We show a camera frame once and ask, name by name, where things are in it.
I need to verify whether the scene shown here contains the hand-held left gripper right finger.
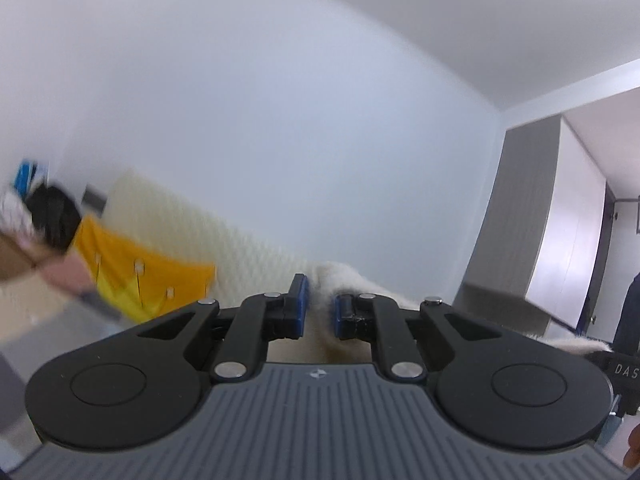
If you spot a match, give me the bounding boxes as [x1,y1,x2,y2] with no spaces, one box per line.
[332,292,505,384]

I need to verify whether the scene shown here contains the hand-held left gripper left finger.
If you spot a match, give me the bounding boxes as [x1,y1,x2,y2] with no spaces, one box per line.
[136,273,311,382]

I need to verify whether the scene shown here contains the white fluffy sweater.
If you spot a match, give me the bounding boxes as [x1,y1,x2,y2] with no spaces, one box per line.
[270,260,616,365]

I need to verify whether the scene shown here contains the person's dark clothing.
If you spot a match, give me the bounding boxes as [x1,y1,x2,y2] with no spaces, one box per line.
[612,272,640,361]

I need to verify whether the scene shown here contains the cream quilted headboard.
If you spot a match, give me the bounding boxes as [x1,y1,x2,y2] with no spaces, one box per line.
[102,167,321,323]

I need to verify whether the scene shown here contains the grey wardrobe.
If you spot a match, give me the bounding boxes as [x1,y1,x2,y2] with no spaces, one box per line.
[462,112,608,328]

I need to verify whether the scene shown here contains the yellow crown print pillow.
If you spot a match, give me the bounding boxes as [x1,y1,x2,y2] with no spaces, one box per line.
[72,212,217,324]

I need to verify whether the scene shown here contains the patchwork blanket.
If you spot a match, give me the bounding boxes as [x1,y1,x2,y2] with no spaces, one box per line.
[39,252,123,322]

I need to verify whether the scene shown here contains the black bag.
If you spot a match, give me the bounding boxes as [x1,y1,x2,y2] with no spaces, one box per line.
[25,185,84,255]

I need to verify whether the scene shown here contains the cardboard box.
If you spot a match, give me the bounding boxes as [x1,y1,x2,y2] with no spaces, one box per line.
[0,230,68,286]

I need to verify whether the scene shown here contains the blue object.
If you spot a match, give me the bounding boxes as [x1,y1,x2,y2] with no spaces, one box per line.
[14,160,51,197]

